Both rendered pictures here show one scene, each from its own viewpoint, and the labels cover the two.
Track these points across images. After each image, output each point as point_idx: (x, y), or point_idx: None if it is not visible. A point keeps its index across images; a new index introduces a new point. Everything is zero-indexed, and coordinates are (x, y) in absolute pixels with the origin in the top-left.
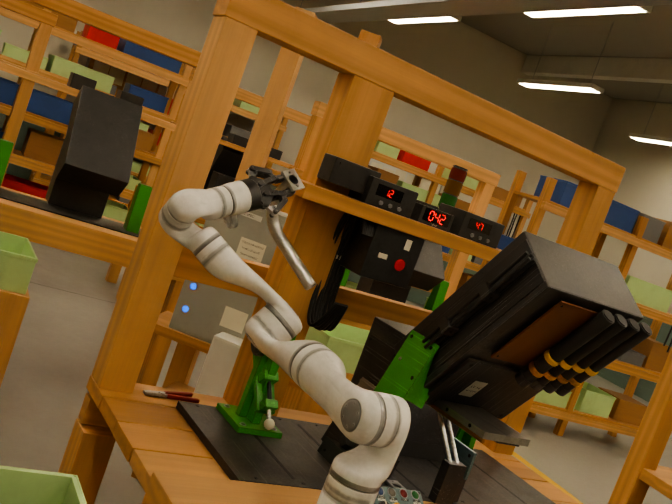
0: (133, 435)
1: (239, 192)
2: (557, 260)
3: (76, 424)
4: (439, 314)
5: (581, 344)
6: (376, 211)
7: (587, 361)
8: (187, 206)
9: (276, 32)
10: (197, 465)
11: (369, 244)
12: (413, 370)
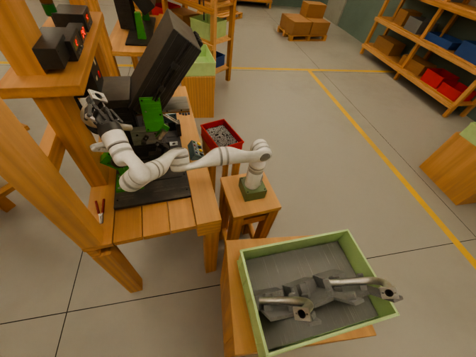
0: (156, 230)
1: (124, 136)
2: (183, 32)
3: (96, 258)
4: (147, 84)
5: None
6: (88, 61)
7: None
8: (149, 173)
9: None
10: (176, 207)
11: (93, 79)
12: (158, 112)
